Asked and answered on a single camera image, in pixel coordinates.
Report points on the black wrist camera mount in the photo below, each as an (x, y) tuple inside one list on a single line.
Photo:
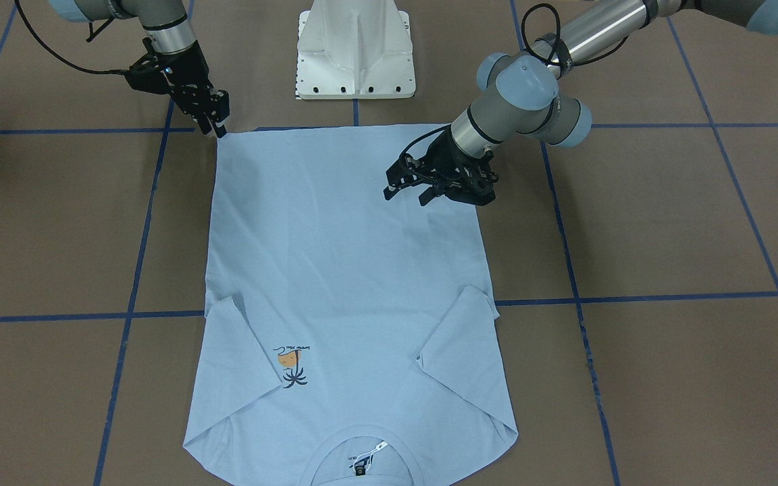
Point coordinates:
[(408, 164), (146, 75)]

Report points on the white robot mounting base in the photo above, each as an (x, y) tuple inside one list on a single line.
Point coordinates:
[(354, 50)]

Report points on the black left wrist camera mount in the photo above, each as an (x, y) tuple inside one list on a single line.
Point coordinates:
[(408, 164)]

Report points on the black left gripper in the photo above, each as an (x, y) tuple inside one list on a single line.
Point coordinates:
[(448, 159)]

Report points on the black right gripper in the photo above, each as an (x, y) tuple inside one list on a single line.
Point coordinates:
[(190, 69)]

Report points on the blue tape grid lines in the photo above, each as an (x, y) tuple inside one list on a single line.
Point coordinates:
[(636, 274)]

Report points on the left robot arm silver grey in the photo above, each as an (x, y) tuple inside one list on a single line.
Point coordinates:
[(519, 94)]

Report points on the light blue t-shirt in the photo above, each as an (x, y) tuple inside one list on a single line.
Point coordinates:
[(348, 340)]

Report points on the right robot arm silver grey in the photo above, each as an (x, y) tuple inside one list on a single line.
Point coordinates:
[(166, 24)]

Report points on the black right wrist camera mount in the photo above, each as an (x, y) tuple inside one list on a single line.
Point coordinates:
[(146, 75)]

